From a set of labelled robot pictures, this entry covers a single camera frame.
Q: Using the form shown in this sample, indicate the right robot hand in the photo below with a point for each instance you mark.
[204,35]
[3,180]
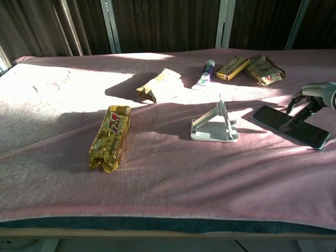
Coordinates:
[315,93]

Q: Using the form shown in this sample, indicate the black smartphone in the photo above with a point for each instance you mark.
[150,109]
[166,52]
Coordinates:
[286,126]

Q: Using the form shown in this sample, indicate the white phone stand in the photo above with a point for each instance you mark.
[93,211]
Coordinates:
[214,126]

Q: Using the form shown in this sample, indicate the brown gold snack bag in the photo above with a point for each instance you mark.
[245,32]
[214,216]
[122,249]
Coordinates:
[265,69]

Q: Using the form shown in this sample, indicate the yellow rectangular box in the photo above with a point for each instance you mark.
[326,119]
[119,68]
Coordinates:
[232,68]

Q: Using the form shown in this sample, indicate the purple white tube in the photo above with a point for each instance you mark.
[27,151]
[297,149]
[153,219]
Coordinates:
[204,77]

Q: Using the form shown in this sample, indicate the pale gold snack wrapper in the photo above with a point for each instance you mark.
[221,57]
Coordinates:
[160,84]

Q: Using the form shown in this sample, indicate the pink table cloth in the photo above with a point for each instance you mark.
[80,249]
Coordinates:
[168,157]

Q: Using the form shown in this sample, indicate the dark curtain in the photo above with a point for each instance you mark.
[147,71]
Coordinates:
[168,25]

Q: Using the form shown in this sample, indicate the gold snack pack red print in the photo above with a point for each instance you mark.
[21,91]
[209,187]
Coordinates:
[110,139]

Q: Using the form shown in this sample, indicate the white metal frame post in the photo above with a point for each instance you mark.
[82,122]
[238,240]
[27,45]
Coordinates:
[224,23]
[111,26]
[295,25]

